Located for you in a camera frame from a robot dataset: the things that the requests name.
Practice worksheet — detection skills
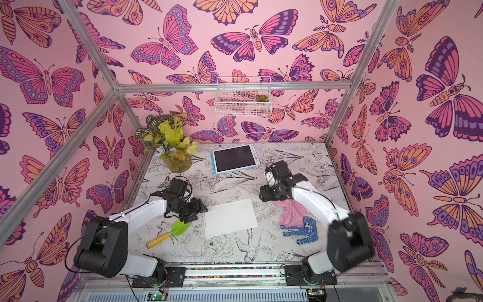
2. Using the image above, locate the green trowel yellow handle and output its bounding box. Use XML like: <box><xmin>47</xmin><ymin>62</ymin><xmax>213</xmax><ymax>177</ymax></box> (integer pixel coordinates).
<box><xmin>146</xmin><ymin>220</ymin><xmax>191</xmax><ymax>249</ymax></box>

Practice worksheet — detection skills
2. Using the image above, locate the potted plant glass vase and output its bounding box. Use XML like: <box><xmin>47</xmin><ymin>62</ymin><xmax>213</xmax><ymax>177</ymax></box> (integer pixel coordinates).
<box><xmin>135</xmin><ymin>114</ymin><xmax>199</xmax><ymax>173</ymax></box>

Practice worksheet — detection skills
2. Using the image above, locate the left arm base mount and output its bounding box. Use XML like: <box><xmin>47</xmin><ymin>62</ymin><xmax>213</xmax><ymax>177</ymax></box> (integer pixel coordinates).
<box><xmin>132</xmin><ymin>257</ymin><xmax>186</xmax><ymax>289</ymax></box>

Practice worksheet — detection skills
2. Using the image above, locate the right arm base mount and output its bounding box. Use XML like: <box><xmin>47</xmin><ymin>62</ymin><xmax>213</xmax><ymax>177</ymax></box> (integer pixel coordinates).
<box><xmin>280</xmin><ymin>251</ymin><xmax>338</xmax><ymax>286</ymax></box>

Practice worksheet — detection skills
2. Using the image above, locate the white wire wall basket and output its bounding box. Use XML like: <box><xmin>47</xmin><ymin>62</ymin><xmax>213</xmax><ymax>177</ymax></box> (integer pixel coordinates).
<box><xmin>213</xmin><ymin>75</ymin><xmax>273</xmax><ymax>118</ymax></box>

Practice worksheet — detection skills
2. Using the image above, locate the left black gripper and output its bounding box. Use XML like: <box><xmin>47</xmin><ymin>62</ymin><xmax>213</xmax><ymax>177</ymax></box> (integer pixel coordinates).
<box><xmin>173</xmin><ymin>198</ymin><xmax>210</xmax><ymax>223</ymax></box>

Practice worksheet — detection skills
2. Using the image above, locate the far blue-edged drawing tablet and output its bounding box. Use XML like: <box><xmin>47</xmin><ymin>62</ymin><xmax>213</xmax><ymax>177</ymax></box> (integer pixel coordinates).
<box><xmin>211</xmin><ymin>144</ymin><xmax>261</xmax><ymax>175</ymax></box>

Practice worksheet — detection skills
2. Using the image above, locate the white drawing tablet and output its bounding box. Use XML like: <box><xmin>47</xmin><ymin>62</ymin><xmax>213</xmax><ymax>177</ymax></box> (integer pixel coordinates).
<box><xmin>204</xmin><ymin>198</ymin><xmax>259</xmax><ymax>239</ymax></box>

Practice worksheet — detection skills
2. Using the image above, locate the small succulent in basket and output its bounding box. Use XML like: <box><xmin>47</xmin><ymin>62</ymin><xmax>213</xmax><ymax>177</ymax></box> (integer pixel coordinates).
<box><xmin>256</xmin><ymin>94</ymin><xmax>269</xmax><ymax>103</ymax></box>

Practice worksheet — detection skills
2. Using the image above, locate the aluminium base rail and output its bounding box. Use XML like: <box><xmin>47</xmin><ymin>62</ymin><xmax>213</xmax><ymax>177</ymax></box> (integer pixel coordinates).
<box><xmin>71</xmin><ymin>262</ymin><xmax>398</xmax><ymax>301</ymax></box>

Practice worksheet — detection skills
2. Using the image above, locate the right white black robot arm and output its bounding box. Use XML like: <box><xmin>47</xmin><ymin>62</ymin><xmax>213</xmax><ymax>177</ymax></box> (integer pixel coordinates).
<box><xmin>259</xmin><ymin>161</ymin><xmax>376</xmax><ymax>276</ymax></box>

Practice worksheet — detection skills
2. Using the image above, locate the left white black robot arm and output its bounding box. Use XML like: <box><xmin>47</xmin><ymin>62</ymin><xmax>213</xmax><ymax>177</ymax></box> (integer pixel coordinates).
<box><xmin>73</xmin><ymin>177</ymin><xmax>208</xmax><ymax>284</ymax></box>

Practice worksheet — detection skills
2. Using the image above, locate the pink cloth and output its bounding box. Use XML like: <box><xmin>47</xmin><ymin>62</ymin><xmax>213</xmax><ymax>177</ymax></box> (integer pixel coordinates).
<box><xmin>274</xmin><ymin>200</ymin><xmax>307</xmax><ymax>227</ymax></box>

